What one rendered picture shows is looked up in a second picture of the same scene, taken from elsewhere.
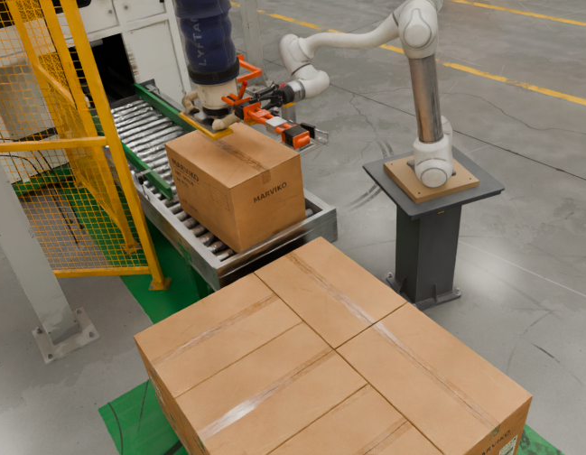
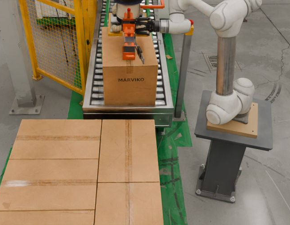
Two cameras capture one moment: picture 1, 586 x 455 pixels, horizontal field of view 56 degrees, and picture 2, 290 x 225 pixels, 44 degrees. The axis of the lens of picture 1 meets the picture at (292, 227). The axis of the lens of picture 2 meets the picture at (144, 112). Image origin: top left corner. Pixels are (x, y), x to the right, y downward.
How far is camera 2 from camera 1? 1.05 m
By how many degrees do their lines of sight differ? 21
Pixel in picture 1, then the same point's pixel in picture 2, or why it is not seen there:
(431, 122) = (221, 81)
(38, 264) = (19, 62)
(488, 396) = not seen: outside the picture
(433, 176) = (212, 116)
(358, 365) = (99, 197)
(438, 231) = (225, 154)
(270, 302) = (93, 139)
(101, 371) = not seen: hidden behind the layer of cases
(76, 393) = (9, 134)
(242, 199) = (110, 76)
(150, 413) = not seen: hidden behind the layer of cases
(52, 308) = (22, 88)
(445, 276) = (226, 185)
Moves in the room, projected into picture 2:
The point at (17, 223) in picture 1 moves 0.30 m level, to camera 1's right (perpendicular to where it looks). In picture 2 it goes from (13, 37) to (40, 47)
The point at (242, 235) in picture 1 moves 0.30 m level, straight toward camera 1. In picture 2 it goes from (106, 96) to (86, 120)
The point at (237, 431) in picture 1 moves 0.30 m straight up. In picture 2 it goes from (17, 191) to (6, 158)
